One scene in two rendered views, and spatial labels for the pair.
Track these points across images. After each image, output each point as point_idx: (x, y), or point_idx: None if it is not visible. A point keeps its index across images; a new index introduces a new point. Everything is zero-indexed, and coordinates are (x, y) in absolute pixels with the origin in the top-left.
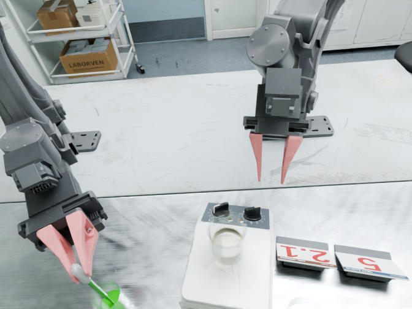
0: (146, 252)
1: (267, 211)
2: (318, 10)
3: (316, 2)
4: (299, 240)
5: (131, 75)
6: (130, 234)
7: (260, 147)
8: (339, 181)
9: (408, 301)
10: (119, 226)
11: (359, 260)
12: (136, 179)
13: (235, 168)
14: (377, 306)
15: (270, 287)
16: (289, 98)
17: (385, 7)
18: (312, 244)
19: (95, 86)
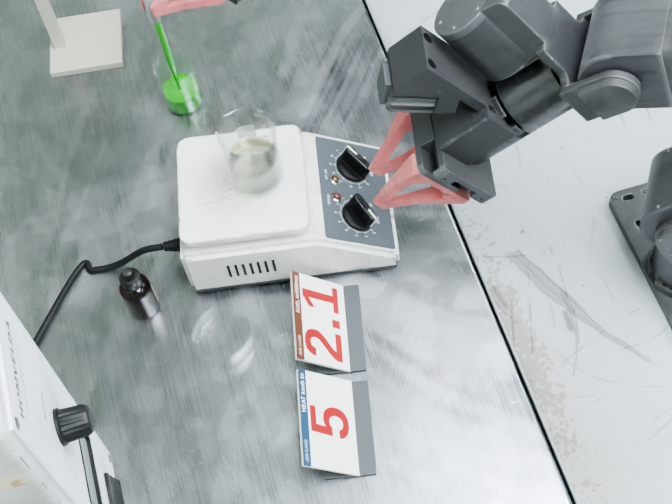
0: (273, 103)
1: (386, 244)
2: (618, 54)
3: (646, 43)
4: (359, 321)
5: None
6: (299, 66)
7: (396, 128)
8: (536, 389)
9: (290, 496)
10: (309, 45)
11: (334, 410)
12: (418, 25)
13: (506, 185)
14: (270, 447)
15: (216, 240)
16: (389, 83)
17: None
18: (355, 344)
19: None
